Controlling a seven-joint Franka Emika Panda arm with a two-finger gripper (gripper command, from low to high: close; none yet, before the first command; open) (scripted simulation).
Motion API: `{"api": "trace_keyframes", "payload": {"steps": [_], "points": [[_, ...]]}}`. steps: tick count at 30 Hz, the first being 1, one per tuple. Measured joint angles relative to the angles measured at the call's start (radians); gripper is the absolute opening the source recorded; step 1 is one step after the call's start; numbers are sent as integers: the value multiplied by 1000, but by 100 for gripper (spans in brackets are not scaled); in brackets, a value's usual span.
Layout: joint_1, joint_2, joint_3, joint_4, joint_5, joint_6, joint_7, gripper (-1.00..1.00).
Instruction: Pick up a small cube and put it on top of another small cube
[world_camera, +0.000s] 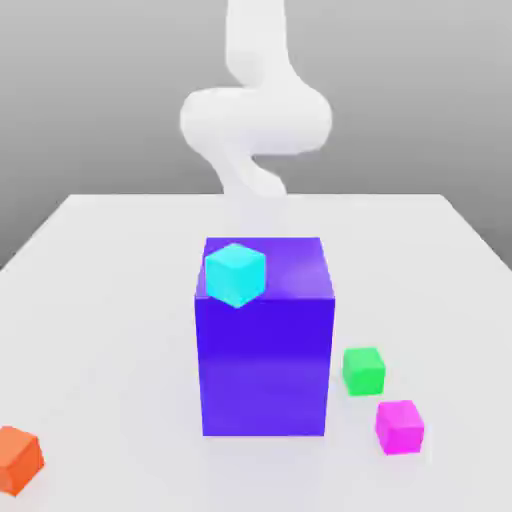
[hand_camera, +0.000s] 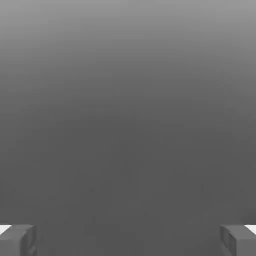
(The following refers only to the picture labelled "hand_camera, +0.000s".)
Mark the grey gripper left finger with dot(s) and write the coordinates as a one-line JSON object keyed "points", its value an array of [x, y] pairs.
{"points": [[16, 241]]}

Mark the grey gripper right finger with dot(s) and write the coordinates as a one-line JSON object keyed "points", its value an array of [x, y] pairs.
{"points": [[240, 241]]}

